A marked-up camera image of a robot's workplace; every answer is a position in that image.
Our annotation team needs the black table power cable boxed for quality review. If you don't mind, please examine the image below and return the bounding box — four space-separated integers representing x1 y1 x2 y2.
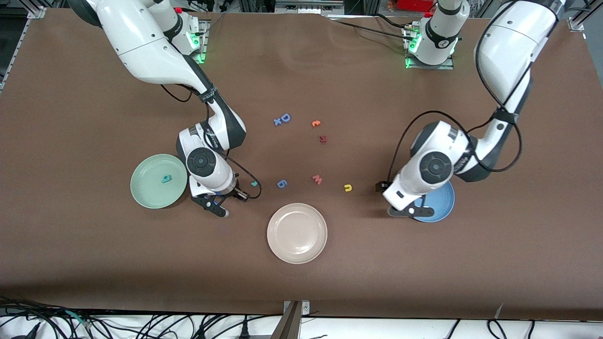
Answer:
327 16 410 40

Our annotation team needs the beige plastic plate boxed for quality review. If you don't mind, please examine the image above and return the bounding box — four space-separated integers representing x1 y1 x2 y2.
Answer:
267 203 328 265

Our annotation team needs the mint green plastic plate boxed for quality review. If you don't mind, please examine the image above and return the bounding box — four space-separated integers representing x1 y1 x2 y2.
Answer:
130 154 188 210

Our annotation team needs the red box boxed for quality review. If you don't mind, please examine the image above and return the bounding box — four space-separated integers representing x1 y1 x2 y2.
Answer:
397 0 436 12

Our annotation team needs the grey metal bracket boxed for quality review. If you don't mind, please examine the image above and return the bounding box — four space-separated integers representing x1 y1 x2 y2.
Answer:
283 300 311 316

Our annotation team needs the aluminium frame rail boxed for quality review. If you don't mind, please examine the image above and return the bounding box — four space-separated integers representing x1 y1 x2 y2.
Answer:
0 16 34 92

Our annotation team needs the dark metal strut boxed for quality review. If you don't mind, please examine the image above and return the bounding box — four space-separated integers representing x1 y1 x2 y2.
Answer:
269 301 302 339

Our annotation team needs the brown table cover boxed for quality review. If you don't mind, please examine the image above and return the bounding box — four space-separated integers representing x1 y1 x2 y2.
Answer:
0 8 603 322

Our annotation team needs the blue plastic plate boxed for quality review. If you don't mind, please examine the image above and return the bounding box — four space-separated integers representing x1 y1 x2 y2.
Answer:
409 180 456 223

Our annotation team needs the teal floor cable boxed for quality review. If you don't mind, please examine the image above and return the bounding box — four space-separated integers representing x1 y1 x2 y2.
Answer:
65 308 93 329

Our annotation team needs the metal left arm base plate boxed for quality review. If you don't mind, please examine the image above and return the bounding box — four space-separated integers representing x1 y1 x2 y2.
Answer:
403 24 456 71

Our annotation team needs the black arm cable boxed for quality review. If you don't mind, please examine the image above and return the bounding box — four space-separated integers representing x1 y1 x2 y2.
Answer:
389 0 523 186
160 85 262 199

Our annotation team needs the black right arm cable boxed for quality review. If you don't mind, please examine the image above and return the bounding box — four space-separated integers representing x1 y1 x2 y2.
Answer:
160 85 262 199

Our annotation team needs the grey metal equipment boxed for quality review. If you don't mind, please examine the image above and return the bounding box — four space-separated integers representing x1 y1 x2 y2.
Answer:
275 0 346 15

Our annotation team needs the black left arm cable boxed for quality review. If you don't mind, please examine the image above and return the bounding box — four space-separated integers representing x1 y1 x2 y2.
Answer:
389 0 523 186

